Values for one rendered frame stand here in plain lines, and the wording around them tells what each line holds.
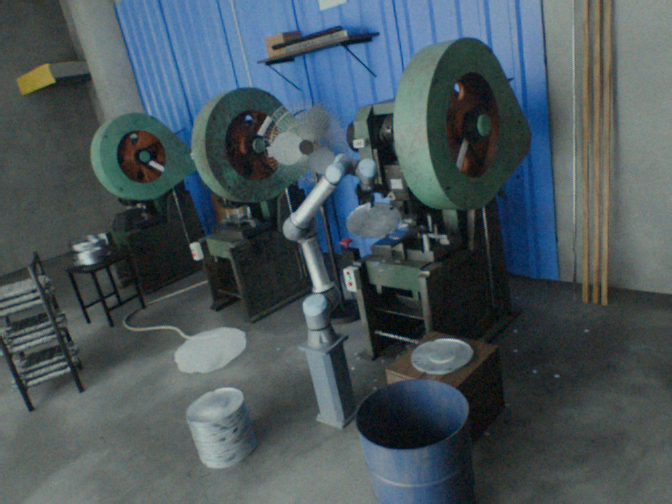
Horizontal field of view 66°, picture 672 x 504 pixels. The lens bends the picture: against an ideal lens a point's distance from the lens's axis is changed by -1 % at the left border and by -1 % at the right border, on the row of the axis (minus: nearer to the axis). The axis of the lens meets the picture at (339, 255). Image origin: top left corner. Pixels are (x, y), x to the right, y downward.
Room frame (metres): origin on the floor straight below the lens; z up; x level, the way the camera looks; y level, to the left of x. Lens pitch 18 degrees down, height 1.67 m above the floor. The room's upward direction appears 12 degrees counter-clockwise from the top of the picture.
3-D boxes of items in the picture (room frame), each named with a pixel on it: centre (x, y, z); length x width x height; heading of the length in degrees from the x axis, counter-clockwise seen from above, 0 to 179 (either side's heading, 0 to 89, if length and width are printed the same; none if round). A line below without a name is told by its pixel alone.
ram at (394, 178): (2.88, -0.42, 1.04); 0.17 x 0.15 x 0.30; 133
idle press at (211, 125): (4.42, 0.47, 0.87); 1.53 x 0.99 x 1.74; 131
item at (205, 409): (2.29, 0.76, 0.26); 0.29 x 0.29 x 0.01
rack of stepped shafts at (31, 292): (3.34, 2.16, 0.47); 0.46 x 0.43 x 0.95; 113
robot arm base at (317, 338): (2.38, 0.17, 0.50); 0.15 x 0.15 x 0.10
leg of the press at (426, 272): (2.81, -0.74, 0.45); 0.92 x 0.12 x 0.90; 133
